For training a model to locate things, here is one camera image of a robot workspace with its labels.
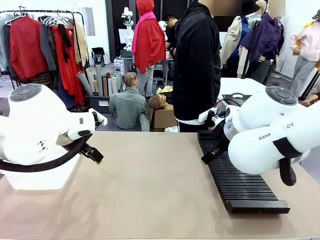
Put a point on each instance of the mannequin in pink hoodie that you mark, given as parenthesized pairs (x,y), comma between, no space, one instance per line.
(307,42)

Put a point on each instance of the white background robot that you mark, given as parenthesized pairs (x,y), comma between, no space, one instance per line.
(128,22)

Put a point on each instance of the yellow cloth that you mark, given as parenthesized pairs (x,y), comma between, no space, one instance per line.
(165,89)

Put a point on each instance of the person in black jacket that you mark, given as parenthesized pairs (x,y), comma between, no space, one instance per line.
(197,62)

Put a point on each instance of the cream paper roll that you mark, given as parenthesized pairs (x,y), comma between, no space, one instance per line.
(90,77)

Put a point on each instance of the red coat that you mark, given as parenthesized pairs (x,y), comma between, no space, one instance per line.
(25,50)

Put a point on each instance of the beige garment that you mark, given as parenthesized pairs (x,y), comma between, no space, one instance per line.
(81,47)

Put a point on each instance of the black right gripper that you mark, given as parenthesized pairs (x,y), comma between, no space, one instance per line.
(216,120)

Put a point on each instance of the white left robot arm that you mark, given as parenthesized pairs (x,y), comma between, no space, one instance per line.
(37,120)

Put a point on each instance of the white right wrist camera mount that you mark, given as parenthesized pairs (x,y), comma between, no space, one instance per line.
(206,115)

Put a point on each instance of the mannequin in purple jacket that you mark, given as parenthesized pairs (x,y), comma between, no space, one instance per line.
(265,40)

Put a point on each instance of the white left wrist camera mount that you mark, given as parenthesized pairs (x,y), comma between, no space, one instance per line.
(101,117)

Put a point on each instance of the red dress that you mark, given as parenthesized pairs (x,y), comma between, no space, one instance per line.
(67,75)

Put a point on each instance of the light grey garment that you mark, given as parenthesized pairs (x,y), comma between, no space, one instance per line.
(2,45)

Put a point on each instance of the tall beige paper roll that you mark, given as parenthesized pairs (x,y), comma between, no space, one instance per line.
(99,80)

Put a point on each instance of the background person in black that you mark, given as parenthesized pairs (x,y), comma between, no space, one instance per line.
(171,32)

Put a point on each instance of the mannequin head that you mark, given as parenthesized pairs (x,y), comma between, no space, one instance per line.
(158,101)

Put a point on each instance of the black clothes rack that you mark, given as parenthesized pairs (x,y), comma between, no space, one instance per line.
(37,11)

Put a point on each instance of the cardboard box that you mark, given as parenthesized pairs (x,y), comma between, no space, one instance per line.
(163,120)

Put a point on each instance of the black slotted PCB rack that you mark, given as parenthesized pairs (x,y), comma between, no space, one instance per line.
(240,190)

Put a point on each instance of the mannequin in red hooded coat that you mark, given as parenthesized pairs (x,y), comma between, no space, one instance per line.
(150,37)

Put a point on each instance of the grey storage crate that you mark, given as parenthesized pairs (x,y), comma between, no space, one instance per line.
(93,100)

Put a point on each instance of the black scarf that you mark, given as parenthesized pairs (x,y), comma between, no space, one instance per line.
(65,42)

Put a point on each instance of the mannequin in beige coat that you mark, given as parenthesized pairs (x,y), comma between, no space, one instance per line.
(232,37)

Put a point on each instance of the grey paper roll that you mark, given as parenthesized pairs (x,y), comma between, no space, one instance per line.
(83,82)

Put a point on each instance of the clear plastic box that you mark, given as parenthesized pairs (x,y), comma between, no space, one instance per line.
(45,177)

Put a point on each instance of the dark grey garment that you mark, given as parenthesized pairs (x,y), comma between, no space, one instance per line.
(47,50)

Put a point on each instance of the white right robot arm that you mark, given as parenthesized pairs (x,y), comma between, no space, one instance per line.
(260,150)

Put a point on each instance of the white table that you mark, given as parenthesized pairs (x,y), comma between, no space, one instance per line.
(232,85)

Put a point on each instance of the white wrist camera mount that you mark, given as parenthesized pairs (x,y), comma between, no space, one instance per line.
(206,115)
(101,117)

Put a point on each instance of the seated mannequin in grey jacket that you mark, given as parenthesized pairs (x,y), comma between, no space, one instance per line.
(127,107)

